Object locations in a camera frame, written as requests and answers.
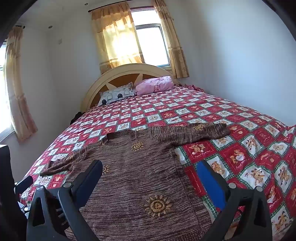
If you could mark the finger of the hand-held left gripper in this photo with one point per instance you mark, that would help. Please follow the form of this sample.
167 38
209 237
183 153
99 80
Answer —
24 183

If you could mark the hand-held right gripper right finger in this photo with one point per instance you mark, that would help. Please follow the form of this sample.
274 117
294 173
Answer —
208 183

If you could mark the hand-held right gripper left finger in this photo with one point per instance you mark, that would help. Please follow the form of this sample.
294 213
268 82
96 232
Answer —
92 177

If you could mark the brown knitted sweater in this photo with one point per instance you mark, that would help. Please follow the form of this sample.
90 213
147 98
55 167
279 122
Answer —
138 180

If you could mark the dark cloth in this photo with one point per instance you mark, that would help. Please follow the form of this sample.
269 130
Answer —
75 117

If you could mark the red checked printed blanket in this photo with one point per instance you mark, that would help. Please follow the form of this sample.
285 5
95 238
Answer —
231 115

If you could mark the grey and white pillow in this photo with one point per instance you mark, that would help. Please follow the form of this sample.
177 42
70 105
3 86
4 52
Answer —
115 95

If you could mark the yellow curtain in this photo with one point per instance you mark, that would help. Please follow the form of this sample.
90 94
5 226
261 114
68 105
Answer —
115 39
173 44
19 92

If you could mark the window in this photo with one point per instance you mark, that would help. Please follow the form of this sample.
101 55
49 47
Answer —
4 92
152 44

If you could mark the pink fringed cloth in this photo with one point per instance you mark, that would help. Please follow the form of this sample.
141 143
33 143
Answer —
192 87

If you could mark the cream wooden headboard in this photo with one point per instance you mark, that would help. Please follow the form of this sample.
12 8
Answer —
108 76

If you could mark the pink pillow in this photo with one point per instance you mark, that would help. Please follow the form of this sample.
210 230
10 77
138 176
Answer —
153 85

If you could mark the dark curtain rod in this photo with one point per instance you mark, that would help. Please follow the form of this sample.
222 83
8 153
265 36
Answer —
101 7

